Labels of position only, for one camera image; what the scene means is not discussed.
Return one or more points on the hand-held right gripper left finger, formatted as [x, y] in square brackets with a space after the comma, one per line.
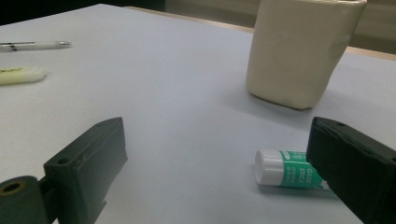
[87, 168]

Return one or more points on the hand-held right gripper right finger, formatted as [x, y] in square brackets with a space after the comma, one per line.
[358, 168]

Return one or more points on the green and white glue stick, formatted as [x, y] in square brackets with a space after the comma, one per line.
[280, 169]

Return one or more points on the yellow highlighter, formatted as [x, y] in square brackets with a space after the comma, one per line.
[18, 75]

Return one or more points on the beige cup holder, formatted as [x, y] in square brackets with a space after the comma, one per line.
[295, 53]

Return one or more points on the white pen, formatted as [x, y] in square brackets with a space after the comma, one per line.
[34, 46]

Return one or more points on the white table mat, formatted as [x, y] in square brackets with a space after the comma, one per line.
[186, 93]

